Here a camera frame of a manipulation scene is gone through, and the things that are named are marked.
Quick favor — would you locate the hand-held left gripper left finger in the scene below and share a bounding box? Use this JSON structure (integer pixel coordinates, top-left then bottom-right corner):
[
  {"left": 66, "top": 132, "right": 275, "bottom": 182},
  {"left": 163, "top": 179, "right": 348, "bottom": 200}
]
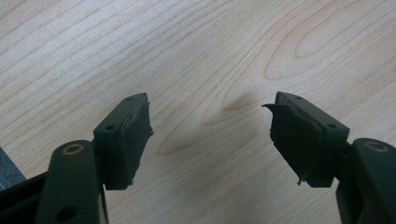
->
[{"left": 92, "top": 91, "right": 154, "bottom": 191}]

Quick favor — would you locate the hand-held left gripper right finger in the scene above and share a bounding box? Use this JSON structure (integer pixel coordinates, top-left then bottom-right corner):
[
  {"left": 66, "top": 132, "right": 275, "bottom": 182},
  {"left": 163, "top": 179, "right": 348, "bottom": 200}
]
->
[{"left": 262, "top": 91, "right": 350, "bottom": 189}]

